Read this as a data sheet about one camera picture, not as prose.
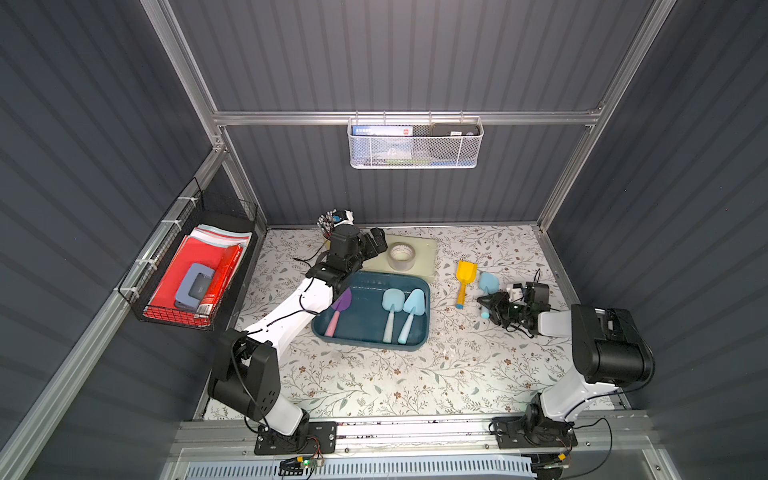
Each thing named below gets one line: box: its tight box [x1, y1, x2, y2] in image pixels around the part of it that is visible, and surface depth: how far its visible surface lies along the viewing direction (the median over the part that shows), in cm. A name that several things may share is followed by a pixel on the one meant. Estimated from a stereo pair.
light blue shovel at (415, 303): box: [398, 289, 426, 344], surface depth 98 cm
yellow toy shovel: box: [456, 260, 479, 309], surface depth 107 cm
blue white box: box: [351, 125, 414, 166], surface depth 91 cm
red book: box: [194, 245, 243, 319], surface depth 70 cm
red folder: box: [143, 235, 226, 326], surface depth 70 cm
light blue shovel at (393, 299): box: [382, 288, 405, 343], surface depth 99 cm
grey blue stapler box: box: [174, 262, 215, 311], surface depth 68 cm
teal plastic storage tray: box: [311, 271, 431, 351], surface depth 98 cm
